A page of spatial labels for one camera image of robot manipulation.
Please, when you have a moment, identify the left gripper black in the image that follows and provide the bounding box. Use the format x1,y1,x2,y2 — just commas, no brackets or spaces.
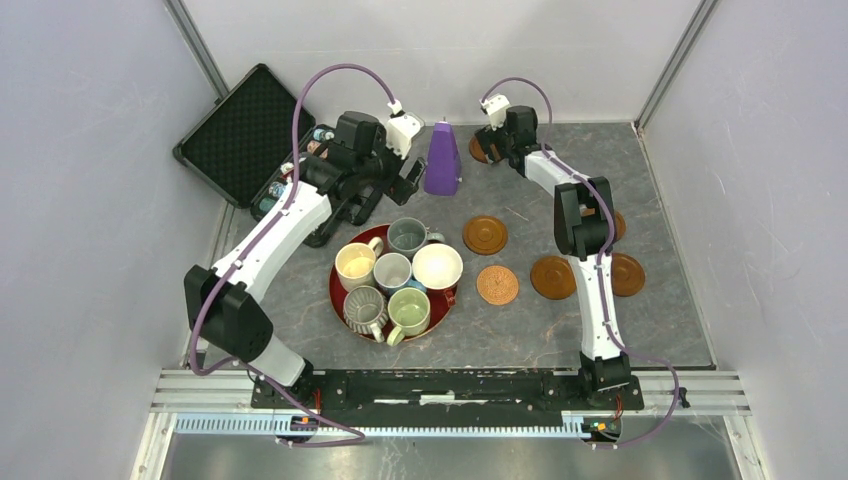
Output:
355,125,427,206

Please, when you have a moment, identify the grey green mug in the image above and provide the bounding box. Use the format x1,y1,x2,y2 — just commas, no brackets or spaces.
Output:
386,217,445,259

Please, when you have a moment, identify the red round tray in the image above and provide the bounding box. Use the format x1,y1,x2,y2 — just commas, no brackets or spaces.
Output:
328,223,460,343

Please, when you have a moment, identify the white bowl cup red outside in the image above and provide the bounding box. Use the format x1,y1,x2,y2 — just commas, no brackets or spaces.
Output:
412,243,464,291

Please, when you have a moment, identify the brown wooden coaster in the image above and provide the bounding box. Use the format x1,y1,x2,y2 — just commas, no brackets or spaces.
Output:
611,252,646,297
530,256,577,300
468,136,490,164
463,215,508,255
615,211,627,242

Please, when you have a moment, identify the woven rattan coaster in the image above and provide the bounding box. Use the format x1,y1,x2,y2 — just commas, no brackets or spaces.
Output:
476,265,520,306

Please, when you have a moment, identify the black poker chip case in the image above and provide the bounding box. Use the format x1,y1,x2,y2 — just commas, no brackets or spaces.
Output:
172,63,392,249

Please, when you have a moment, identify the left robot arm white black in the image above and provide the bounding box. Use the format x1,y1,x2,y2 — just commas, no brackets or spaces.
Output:
184,111,424,408

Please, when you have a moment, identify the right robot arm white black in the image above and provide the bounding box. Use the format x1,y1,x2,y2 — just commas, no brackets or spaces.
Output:
475,96,631,408

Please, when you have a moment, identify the purple metronome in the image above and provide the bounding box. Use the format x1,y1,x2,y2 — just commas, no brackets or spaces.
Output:
424,121,461,197

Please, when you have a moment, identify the cream yellow mug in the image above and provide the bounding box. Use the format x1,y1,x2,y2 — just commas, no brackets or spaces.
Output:
334,236,384,292

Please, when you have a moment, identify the blue mug white inside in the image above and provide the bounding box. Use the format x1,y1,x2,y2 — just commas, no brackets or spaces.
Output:
373,252,427,297

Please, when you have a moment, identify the light green mug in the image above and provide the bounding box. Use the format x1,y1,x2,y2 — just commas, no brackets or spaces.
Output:
386,287,431,346

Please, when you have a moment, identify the grey ribbed mug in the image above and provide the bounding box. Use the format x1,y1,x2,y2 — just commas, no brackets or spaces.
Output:
343,286,389,343

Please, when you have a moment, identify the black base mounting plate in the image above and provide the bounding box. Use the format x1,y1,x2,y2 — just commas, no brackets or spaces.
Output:
291,369,645,428

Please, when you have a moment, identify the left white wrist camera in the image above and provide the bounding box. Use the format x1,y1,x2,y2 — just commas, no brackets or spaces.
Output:
385,99,425,160

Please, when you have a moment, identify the aluminium rail frame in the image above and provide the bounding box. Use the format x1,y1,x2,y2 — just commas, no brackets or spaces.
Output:
133,368,769,479

